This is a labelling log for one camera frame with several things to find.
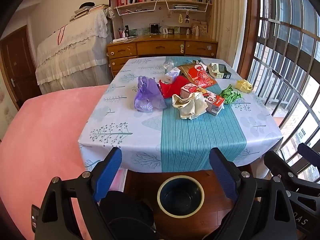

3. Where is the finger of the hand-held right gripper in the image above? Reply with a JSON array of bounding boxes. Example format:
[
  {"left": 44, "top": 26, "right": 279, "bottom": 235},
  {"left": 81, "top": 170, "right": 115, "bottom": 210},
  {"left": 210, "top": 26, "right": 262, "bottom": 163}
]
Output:
[
  {"left": 297, "top": 143, "right": 320, "bottom": 173},
  {"left": 264, "top": 151, "right": 304, "bottom": 193}
]

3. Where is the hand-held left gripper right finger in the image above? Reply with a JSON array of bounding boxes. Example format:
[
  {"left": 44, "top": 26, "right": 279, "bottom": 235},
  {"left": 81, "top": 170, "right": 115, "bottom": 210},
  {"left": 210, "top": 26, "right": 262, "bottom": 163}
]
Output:
[{"left": 209, "top": 147, "right": 298, "bottom": 240}]

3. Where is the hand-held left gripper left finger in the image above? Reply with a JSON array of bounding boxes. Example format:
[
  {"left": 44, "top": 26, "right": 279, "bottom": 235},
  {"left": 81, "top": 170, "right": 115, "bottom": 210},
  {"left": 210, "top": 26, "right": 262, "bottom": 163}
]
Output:
[{"left": 34, "top": 147, "right": 123, "bottom": 240}]

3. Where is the dark bin with cream rim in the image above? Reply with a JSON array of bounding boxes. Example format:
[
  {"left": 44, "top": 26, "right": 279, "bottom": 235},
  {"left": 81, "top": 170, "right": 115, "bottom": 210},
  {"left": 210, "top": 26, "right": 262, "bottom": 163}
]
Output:
[{"left": 157, "top": 175, "right": 205, "bottom": 218}]

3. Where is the red cartoon box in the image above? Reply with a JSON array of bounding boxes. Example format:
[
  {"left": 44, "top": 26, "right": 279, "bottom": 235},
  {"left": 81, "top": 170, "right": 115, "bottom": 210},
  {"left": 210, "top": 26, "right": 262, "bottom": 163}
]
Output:
[{"left": 180, "top": 83, "right": 225, "bottom": 116}]

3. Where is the red paper sheet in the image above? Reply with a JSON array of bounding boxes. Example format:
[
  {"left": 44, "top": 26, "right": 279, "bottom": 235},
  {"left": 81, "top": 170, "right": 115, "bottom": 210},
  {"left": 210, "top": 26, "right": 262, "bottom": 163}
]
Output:
[{"left": 159, "top": 76, "right": 190, "bottom": 99}]

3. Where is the olive green carton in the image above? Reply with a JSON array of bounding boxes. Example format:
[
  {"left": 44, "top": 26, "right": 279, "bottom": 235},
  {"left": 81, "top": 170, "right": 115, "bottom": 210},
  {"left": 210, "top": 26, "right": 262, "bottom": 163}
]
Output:
[{"left": 207, "top": 63, "right": 232, "bottom": 79}]

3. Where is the clear plastic bottle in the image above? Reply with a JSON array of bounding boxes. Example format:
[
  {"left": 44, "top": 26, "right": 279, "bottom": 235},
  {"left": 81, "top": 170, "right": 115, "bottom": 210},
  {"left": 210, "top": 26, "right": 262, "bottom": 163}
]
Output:
[{"left": 164, "top": 59, "right": 178, "bottom": 70}]

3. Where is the leaf print tablecloth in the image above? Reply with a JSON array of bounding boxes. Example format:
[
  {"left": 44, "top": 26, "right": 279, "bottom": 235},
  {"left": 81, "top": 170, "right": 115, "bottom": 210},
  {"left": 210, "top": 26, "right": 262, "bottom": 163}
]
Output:
[{"left": 78, "top": 56, "right": 283, "bottom": 173}]

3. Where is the pink bed cover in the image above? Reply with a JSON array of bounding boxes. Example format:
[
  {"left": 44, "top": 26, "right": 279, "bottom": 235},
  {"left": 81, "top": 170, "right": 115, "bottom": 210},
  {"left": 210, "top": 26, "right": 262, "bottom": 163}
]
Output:
[{"left": 0, "top": 85, "right": 125, "bottom": 240}]

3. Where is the beige crumpled paper bag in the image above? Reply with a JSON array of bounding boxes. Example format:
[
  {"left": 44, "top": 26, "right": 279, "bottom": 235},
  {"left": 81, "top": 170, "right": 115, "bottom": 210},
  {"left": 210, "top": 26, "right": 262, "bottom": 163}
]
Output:
[{"left": 172, "top": 92, "right": 208, "bottom": 120}]

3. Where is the green crumpled paper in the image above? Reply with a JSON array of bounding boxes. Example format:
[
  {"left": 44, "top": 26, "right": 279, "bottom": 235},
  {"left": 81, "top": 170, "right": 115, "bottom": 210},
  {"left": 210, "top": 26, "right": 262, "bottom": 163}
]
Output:
[{"left": 219, "top": 85, "right": 242, "bottom": 105}]

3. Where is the yellow crumpled paper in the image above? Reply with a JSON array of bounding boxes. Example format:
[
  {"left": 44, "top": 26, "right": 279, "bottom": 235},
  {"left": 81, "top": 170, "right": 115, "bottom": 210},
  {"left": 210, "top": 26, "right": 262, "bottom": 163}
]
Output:
[{"left": 234, "top": 79, "right": 253, "bottom": 93}]

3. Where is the purple plastic bag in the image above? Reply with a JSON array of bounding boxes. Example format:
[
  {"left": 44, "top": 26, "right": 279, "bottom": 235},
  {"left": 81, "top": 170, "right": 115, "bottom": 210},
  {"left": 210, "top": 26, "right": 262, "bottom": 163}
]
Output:
[{"left": 134, "top": 76, "right": 167, "bottom": 112}]

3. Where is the window with metal grille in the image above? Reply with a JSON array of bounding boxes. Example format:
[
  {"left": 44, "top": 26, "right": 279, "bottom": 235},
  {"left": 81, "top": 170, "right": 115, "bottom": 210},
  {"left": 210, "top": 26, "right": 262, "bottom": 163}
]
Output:
[{"left": 237, "top": 0, "right": 320, "bottom": 180}]

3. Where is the gold and red foil packet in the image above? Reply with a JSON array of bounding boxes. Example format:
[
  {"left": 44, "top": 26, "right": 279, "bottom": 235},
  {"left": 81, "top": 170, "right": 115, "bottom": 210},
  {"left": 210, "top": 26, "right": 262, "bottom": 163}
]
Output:
[{"left": 178, "top": 64, "right": 217, "bottom": 88}]

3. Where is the white and blue carton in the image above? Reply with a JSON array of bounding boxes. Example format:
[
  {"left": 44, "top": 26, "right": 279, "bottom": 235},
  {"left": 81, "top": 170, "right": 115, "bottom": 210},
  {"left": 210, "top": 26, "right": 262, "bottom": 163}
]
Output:
[{"left": 164, "top": 67, "right": 181, "bottom": 84}]

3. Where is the lace covered piano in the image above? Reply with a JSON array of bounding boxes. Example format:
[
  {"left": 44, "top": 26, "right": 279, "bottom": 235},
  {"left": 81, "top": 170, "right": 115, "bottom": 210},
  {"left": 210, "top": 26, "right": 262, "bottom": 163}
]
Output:
[{"left": 35, "top": 6, "right": 115, "bottom": 95}]

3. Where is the wooden desk with drawers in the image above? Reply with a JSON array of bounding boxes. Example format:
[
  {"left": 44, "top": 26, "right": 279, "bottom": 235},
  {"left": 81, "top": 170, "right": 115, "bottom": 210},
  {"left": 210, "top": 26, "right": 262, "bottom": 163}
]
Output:
[{"left": 107, "top": 34, "right": 218, "bottom": 78}]

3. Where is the wooden door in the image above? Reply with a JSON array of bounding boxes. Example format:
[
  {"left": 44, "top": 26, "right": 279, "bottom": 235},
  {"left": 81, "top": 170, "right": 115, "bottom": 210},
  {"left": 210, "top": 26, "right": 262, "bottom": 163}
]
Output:
[{"left": 0, "top": 25, "right": 42, "bottom": 110}]

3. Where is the beige curtain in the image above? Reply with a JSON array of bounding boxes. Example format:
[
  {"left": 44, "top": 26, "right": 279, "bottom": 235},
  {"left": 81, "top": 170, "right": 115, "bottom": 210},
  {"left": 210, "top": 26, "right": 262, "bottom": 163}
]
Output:
[{"left": 212, "top": 0, "right": 248, "bottom": 68}]

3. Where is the stack of books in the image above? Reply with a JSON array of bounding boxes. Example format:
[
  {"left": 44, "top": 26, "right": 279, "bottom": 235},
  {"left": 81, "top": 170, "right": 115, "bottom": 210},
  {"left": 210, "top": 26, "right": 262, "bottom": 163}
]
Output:
[{"left": 69, "top": 4, "right": 110, "bottom": 22}]

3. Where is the wooden bookshelf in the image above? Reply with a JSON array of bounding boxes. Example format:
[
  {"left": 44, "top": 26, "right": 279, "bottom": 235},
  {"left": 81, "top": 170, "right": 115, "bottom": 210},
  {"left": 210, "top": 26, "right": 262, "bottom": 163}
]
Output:
[{"left": 110, "top": 0, "right": 215, "bottom": 40}]

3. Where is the white wire rack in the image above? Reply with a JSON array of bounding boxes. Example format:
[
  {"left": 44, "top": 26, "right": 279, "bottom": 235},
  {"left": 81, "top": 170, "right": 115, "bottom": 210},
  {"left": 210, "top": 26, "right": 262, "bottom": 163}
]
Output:
[
  {"left": 165, "top": 0, "right": 208, "bottom": 13},
  {"left": 115, "top": 0, "right": 158, "bottom": 15}
]

